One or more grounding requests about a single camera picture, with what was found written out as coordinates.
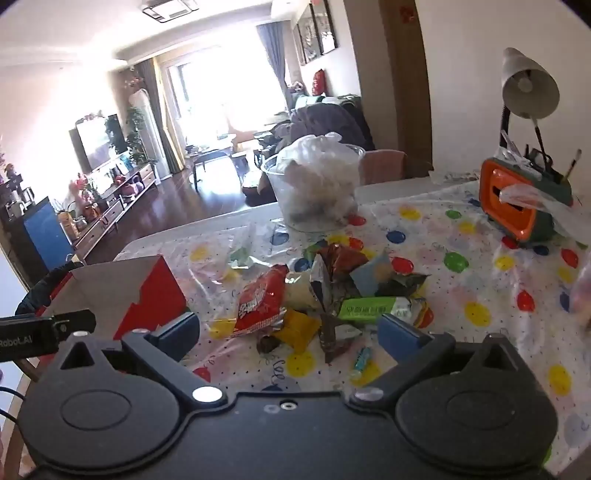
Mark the green house plant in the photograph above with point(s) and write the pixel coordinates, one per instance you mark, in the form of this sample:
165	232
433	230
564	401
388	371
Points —
136	134

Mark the blue cabinet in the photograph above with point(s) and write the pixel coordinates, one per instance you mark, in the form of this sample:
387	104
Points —
44	235

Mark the yellow snack packet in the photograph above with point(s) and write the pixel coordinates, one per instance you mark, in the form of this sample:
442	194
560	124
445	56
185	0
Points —
300	330

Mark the wooden tv cabinet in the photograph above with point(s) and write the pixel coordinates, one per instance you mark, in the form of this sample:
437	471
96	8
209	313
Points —
115	207

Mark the brown cookie packet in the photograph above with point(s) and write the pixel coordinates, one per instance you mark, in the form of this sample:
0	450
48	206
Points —
339	267

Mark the coffee table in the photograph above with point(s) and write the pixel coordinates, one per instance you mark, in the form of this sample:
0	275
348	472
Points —
210	161

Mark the light blue snack packet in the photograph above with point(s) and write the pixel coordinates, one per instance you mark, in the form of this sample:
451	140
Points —
371	274

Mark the red snack packet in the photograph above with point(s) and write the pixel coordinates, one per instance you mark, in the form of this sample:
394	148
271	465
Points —
261	304

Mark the clear wrapped snack packet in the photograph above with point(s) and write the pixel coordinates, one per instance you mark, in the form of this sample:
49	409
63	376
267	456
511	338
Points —
455	177

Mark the green snack packet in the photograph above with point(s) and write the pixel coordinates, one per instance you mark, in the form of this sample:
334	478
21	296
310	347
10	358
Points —
369	310

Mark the red hanging ornament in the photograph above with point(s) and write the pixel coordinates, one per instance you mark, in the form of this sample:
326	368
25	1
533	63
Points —
318	82

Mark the ceiling light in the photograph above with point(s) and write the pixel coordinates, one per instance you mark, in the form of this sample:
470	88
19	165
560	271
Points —
167	9

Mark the grey curtain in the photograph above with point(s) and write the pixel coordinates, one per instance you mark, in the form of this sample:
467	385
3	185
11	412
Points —
277	60

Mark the black cloth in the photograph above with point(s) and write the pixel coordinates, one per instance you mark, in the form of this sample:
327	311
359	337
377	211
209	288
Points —
44	288

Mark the wooden chair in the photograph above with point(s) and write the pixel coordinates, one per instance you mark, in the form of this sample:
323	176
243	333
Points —
383	159

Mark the clear plastic tub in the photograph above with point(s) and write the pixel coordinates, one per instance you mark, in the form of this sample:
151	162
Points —
318	203

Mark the television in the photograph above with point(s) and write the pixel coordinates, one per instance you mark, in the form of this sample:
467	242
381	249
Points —
99	143

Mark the white desk lamp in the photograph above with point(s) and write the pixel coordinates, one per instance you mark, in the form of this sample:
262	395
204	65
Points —
528	85

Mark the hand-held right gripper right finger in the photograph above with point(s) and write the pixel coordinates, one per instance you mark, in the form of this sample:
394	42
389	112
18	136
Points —
400	334

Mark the red cardboard box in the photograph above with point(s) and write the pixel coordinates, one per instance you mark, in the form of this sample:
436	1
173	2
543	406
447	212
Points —
138	295

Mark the grey coat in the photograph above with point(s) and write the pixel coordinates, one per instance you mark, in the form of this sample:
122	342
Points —
328	122

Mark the blue candy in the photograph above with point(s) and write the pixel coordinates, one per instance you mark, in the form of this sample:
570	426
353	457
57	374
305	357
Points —
362	362

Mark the small brown candy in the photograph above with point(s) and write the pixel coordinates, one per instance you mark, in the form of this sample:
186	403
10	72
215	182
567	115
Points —
268	344

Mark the white snack packet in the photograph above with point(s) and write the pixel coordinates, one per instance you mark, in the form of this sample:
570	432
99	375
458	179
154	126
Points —
302	290

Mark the small green wrapper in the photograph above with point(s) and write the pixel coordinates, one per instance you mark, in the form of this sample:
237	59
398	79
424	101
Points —
244	258

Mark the framed wall pictures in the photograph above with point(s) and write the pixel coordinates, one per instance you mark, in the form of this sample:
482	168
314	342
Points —
316	30

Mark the balloon print tablecloth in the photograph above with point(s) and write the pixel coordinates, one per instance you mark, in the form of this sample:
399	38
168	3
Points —
489	295

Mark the white standing air conditioner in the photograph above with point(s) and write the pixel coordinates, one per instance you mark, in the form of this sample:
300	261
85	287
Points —
145	134

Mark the white plastic bag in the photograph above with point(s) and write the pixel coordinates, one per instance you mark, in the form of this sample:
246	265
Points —
314	157

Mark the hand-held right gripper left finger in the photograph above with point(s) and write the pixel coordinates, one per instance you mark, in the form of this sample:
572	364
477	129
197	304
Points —
178	336

